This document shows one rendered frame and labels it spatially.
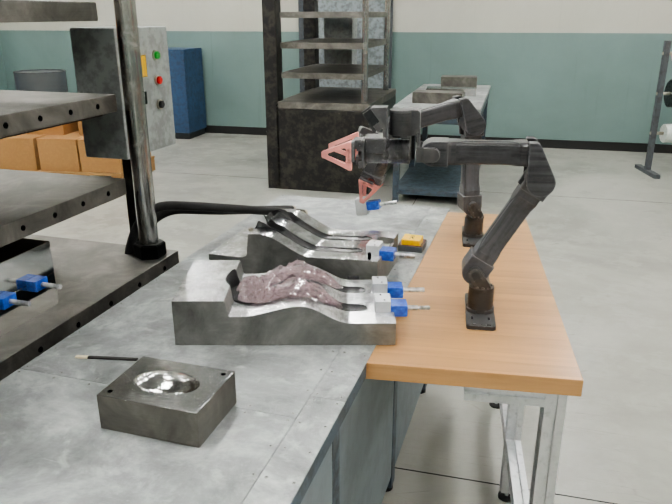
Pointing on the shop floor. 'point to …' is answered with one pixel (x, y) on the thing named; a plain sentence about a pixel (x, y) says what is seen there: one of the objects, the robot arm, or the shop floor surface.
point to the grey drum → (41, 80)
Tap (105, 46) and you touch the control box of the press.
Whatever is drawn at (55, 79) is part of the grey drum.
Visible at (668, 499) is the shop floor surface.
